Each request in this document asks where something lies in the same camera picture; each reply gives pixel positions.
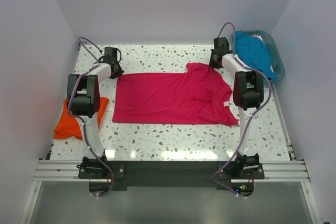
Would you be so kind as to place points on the aluminium frame rail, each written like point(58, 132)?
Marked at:
point(284, 171)

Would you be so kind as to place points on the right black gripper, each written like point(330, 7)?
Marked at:
point(211, 63)

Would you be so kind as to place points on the folded orange t shirt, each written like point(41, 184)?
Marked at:
point(68, 127)

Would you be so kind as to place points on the white cloth in basket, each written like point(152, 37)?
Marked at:
point(258, 36)

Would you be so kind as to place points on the pink t shirt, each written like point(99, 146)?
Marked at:
point(198, 96)

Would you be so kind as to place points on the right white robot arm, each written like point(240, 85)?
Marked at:
point(248, 95)

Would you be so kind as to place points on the teal plastic basket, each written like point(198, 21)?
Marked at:
point(276, 62)

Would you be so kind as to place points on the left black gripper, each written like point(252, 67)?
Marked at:
point(119, 72)

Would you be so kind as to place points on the blue t shirt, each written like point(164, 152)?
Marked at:
point(254, 53)

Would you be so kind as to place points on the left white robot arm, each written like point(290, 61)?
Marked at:
point(83, 100)

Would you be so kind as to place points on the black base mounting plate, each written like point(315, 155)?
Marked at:
point(242, 184)

